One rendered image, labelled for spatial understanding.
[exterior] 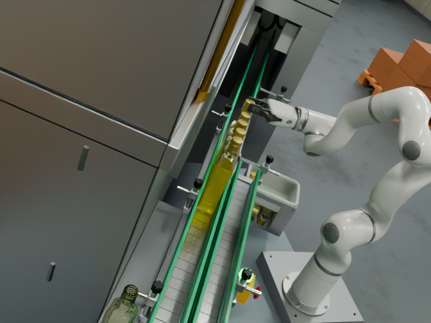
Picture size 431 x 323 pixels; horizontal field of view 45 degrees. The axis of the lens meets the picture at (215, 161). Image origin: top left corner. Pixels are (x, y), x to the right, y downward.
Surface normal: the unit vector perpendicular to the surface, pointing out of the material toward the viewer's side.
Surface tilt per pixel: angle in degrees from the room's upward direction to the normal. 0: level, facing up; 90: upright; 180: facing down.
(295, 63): 90
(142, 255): 0
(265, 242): 0
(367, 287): 0
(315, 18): 90
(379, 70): 90
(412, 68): 90
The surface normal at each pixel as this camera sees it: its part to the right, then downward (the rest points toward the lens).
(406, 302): 0.36, -0.76
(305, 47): -0.18, 0.51
